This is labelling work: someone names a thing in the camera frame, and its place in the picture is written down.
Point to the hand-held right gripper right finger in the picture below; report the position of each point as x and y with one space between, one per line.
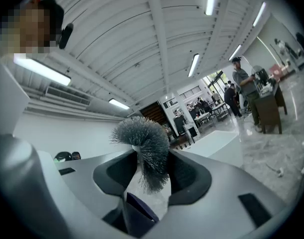
216 183

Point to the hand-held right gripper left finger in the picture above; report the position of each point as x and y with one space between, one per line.
87 178

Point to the dark blue cloth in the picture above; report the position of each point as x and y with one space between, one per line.
142 208

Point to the grey white toilet brush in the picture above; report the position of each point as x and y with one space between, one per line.
152 138

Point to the white bathtub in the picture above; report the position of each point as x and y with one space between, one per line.
216 148

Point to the group of office tables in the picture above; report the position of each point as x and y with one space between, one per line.
209 114

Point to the white air conditioner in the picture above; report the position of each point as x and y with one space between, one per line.
67 94

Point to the dark wooden desk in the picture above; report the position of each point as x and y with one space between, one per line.
269 113

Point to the brown wooden staircase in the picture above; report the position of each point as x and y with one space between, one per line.
152 112

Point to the glass entrance door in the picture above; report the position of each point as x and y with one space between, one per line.
215 82

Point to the white shirt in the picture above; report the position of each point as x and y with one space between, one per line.
7 96

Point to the black machine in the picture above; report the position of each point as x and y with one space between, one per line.
262 77

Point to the pink box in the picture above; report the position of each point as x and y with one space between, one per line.
276 70

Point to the black headset module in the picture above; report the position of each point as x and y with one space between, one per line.
66 35

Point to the person's face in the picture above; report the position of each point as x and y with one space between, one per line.
25 31

